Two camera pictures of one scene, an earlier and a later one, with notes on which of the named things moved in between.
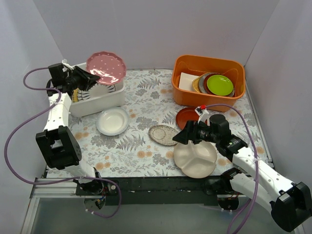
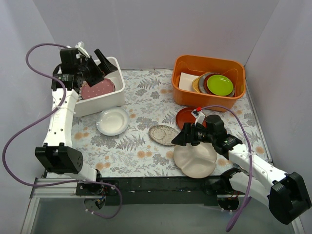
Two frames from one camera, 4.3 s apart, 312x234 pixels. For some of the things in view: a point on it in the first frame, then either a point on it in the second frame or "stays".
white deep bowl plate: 112,121 stays
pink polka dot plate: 110,68 to 105,87
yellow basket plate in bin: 195,83 stays
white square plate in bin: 186,80 stays
